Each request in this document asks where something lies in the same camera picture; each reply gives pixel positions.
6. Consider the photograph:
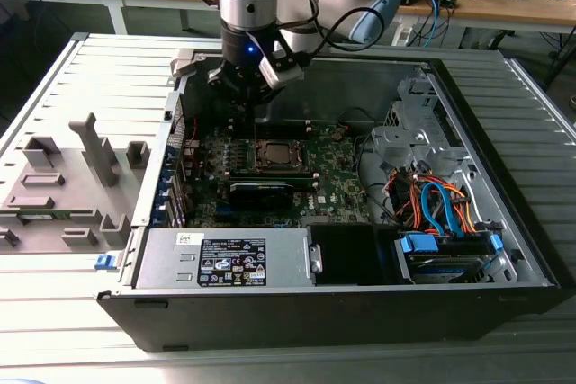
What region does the thin black wire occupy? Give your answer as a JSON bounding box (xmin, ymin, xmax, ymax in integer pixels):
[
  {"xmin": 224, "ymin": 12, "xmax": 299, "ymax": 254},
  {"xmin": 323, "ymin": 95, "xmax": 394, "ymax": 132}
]
[{"xmin": 335, "ymin": 106, "xmax": 383, "ymax": 129}]

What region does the grey case latch handle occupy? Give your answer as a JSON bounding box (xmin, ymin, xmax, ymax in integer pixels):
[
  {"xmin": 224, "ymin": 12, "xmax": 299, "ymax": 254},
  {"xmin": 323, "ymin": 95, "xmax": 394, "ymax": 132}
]
[{"xmin": 169, "ymin": 48, "xmax": 207, "ymax": 88}]

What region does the CPU socket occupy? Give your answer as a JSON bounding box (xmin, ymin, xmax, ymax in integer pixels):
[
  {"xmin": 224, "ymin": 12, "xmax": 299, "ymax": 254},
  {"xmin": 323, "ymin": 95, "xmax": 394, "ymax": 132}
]
[{"xmin": 254, "ymin": 137, "xmax": 308, "ymax": 174}]

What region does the metal socket cover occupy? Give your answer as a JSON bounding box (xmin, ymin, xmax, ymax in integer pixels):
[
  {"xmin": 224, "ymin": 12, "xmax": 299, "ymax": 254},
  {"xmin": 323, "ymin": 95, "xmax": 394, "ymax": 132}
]
[{"xmin": 255, "ymin": 138, "xmax": 307, "ymax": 172}]

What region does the black cable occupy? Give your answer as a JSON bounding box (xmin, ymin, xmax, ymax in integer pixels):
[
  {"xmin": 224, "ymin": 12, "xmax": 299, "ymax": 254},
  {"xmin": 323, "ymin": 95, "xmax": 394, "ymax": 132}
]
[{"xmin": 353, "ymin": 134, "xmax": 392, "ymax": 226}]

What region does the grey power supply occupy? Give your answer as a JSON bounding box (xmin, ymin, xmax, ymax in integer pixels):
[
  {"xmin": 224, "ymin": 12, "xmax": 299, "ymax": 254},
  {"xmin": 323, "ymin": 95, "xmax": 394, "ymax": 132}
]
[{"xmin": 134, "ymin": 227, "xmax": 316, "ymax": 290}]

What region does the black graphics card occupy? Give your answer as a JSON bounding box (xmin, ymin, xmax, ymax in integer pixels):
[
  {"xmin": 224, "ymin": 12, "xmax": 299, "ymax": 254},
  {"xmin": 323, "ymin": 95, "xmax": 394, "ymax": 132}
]
[{"xmin": 215, "ymin": 178, "xmax": 317, "ymax": 213}]

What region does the blue disk carrier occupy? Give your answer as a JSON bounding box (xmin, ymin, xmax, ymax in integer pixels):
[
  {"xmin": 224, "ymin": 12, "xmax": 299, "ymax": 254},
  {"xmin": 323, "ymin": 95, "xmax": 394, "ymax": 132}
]
[{"xmin": 398, "ymin": 230, "xmax": 504, "ymax": 284}]

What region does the black plastic fan shroud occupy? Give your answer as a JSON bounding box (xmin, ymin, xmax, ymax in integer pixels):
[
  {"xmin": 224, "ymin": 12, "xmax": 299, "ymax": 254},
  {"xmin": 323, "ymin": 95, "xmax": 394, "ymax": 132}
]
[{"xmin": 309, "ymin": 223, "xmax": 397, "ymax": 287}]

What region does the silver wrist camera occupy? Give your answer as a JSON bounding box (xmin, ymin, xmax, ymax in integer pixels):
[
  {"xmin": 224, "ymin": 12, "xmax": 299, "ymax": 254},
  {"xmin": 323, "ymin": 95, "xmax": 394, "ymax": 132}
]
[{"xmin": 258, "ymin": 53, "xmax": 306, "ymax": 88}]

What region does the silver green CPU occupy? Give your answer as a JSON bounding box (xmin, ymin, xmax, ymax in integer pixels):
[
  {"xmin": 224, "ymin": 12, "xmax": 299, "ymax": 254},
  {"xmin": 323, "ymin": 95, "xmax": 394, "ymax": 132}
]
[{"xmin": 264, "ymin": 142, "xmax": 294, "ymax": 165}]

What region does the grey parts rack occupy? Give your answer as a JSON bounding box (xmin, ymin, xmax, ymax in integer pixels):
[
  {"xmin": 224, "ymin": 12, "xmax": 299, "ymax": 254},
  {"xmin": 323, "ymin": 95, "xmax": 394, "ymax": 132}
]
[{"xmin": 0, "ymin": 112, "xmax": 152, "ymax": 255}]

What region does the black PC case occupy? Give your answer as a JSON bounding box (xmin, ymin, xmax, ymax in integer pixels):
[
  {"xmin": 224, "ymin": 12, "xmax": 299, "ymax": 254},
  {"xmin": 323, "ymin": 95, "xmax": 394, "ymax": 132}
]
[{"xmin": 96, "ymin": 44, "xmax": 563, "ymax": 353}]

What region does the silver hard disk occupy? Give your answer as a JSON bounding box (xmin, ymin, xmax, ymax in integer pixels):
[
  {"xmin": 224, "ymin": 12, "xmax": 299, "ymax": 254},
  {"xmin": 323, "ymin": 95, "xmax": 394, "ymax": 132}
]
[{"xmin": 411, "ymin": 255, "xmax": 490, "ymax": 284}]

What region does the green RAM stick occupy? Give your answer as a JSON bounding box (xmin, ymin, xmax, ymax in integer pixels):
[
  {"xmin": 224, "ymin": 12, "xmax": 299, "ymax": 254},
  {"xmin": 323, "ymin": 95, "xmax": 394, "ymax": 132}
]
[{"xmin": 20, "ymin": 210, "xmax": 74, "ymax": 221}]

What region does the silver metal drive cage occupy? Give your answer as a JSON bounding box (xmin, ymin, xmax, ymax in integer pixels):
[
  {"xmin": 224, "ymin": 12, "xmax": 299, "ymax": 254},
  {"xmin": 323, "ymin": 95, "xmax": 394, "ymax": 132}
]
[{"xmin": 371, "ymin": 76, "xmax": 473, "ymax": 169}]

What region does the green motherboard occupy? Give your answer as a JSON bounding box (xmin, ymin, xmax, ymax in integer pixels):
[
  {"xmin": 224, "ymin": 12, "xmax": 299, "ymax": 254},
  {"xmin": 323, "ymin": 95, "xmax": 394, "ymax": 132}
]
[{"xmin": 179, "ymin": 122, "xmax": 377, "ymax": 228}]

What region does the blue wire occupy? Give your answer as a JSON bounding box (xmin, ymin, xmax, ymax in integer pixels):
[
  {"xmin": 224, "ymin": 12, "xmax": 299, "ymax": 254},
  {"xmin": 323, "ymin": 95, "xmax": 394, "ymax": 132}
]
[{"xmin": 420, "ymin": 181, "xmax": 469, "ymax": 239}]

